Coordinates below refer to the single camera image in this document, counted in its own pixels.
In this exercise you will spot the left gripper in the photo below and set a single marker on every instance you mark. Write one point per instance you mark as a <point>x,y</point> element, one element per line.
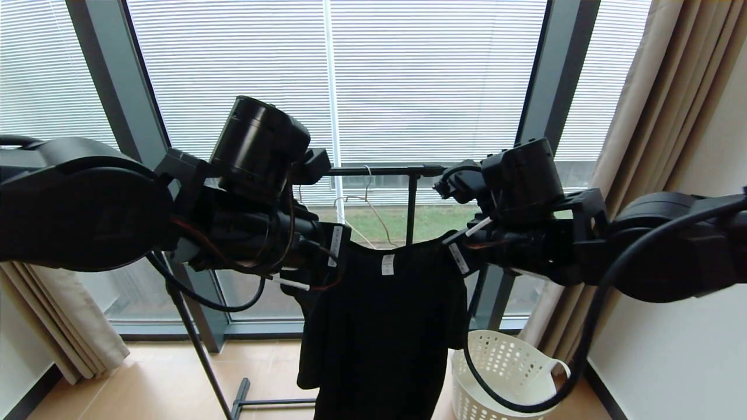
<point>309,245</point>

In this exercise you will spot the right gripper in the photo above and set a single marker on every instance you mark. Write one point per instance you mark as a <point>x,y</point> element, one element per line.
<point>496,251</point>

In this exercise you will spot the black garment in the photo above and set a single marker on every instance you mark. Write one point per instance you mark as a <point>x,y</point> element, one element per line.
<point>385,338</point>

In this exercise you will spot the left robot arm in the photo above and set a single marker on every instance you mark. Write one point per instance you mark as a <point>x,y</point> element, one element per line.
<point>87,204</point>

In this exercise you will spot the pink clothes hanger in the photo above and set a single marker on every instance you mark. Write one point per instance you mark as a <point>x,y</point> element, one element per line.
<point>379,219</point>

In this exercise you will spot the black clothes rack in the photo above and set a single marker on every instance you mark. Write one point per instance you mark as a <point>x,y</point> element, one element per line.
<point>379,171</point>

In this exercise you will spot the white laundry basket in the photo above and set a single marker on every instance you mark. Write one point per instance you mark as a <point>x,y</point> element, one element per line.
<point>508,361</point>

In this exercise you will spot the beige curtain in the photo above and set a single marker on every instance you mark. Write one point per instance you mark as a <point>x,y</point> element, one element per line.
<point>659,116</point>
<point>70,326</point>

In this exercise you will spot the window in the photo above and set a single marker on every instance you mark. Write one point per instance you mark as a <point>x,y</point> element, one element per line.
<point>105,87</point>

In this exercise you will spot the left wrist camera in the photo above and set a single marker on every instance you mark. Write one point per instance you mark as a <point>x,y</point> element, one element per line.
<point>312,166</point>

